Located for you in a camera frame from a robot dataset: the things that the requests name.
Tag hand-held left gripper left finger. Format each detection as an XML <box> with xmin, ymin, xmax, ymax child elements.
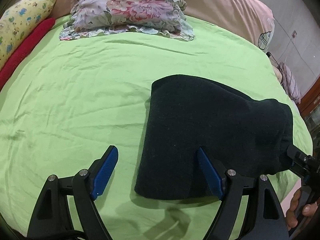
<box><xmin>27</xmin><ymin>145</ymin><xmax>119</xmax><ymax>240</ymax></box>

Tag striped pink pillow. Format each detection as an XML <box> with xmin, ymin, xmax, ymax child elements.
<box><xmin>278</xmin><ymin>62</ymin><xmax>302</xmax><ymax>104</ymax></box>

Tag red fleece blanket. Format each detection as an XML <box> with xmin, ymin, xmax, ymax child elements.
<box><xmin>0</xmin><ymin>17</ymin><xmax>56</xmax><ymax>90</ymax></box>

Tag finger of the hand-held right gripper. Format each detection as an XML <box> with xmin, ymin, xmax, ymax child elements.
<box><xmin>286</xmin><ymin>144</ymin><xmax>312</xmax><ymax>178</ymax></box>

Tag green bed sheet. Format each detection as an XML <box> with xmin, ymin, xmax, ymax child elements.
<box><xmin>0</xmin><ymin>14</ymin><xmax>313</xmax><ymax>240</ymax></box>

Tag yellow cartoon print pillow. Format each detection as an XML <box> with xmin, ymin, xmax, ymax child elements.
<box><xmin>0</xmin><ymin>0</ymin><xmax>57</xmax><ymax>67</ymax></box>

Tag floral ruffled pillow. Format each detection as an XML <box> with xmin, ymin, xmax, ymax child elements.
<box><xmin>59</xmin><ymin>0</ymin><xmax>195</xmax><ymax>42</ymax></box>

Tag black pants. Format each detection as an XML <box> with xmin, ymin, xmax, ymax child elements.
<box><xmin>134</xmin><ymin>74</ymin><xmax>293</xmax><ymax>202</ymax></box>

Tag pink quilt with plaid bears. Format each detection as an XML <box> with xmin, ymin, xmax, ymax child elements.
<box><xmin>22</xmin><ymin>0</ymin><xmax>275</xmax><ymax>53</ymax></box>

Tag brown wooden furniture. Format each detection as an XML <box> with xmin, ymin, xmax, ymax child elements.
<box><xmin>299</xmin><ymin>79</ymin><xmax>320</xmax><ymax>140</ymax></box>

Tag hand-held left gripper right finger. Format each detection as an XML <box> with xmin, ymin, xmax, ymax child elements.
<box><xmin>196</xmin><ymin>147</ymin><xmax>289</xmax><ymax>240</ymax></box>

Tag person's right hand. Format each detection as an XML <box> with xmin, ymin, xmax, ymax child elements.
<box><xmin>286</xmin><ymin>188</ymin><xmax>318</xmax><ymax>230</ymax></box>

